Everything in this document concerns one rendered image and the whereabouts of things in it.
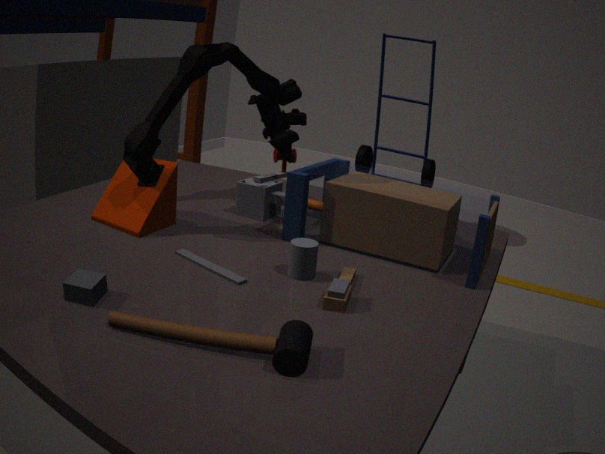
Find grey flat bar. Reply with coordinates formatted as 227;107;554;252
175;249;248;285

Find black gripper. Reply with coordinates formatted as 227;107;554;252
261;110;300;163

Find dark grey cylinder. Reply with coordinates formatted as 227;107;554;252
288;237;319;281

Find grey and red crank handle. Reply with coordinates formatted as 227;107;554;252
253;148;297;184

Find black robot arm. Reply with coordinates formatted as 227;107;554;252
123;42;306;187

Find black-headed mallet with wooden handle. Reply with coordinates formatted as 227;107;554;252
108;311;313;377

